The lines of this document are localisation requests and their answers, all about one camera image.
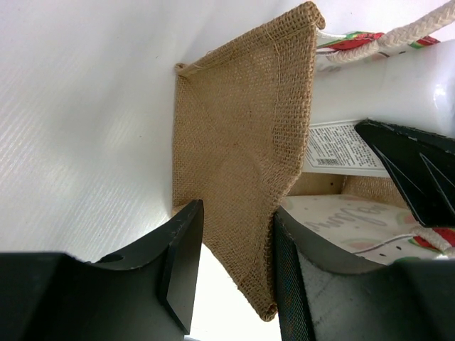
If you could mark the white bottle grey cap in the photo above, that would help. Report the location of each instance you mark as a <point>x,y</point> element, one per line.
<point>413,87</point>

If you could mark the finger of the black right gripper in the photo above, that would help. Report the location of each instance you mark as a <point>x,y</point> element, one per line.
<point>420,164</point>

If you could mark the burlap watermelon canvas bag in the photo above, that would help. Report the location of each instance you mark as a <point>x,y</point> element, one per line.
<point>240,131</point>

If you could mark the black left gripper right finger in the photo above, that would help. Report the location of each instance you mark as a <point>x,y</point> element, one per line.
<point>326,293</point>

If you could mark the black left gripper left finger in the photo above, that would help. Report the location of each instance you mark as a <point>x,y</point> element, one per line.
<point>143,291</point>

